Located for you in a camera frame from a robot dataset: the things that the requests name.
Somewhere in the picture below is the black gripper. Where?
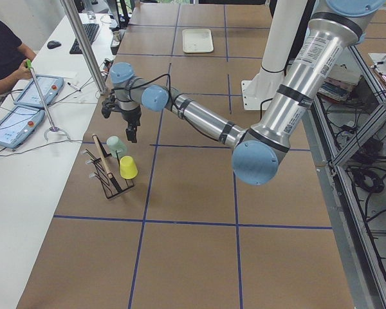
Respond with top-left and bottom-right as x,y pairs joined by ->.
121,108 -> 141,143

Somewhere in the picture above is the pale green plastic cup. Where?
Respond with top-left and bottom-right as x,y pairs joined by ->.
107,136 -> 127,159

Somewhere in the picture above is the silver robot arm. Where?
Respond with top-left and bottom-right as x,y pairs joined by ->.
110,1 -> 383,185

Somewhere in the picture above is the yellow plastic cup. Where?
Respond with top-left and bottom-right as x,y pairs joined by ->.
120,156 -> 138,180

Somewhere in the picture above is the metal cup on desk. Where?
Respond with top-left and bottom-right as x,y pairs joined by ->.
111,31 -> 121,47

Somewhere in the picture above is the cream bear tray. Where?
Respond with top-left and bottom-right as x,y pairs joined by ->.
182,28 -> 214,53

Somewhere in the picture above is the upper orange black connector box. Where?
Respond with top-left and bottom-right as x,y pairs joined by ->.
102,58 -> 114,72

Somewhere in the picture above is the black marker pen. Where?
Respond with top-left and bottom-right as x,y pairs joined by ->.
67,82 -> 81,92

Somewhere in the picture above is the upper teach pendant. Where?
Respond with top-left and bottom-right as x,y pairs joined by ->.
13,74 -> 65,108

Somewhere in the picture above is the teach pendant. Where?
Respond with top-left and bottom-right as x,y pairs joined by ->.
0,106 -> 45,149
13,74 -> 65,108

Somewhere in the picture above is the black computer keyboard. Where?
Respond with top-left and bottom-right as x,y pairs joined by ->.
69,23 -> 100,55

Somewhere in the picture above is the black computer mouse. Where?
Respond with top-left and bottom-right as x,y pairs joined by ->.
47,40 -> 61,50

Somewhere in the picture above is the lower teach pendant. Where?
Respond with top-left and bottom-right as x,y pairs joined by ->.
0,106 -> 45,149

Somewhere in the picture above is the seated person black shirt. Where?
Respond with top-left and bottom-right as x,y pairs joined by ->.
0,21 -> 36,95

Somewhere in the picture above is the stack of books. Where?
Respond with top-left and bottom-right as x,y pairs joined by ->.
318,64 -> 362,102

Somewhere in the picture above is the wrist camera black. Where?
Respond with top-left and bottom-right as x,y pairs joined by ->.
101,94 -> 120,118

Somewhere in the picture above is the black wire cup rack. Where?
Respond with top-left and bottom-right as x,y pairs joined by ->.
82,134 -> 135,200

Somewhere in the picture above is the black camera cable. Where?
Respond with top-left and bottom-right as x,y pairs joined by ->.
113,73 -> 239,142

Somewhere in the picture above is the aluminium frame post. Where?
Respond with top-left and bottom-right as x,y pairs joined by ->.
60,0 -> 107,95

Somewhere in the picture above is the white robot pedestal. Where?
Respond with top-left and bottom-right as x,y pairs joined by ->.
241,0 -> 317,111

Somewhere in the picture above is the aluminium side frame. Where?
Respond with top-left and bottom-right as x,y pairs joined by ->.
304,47 -> 386,308

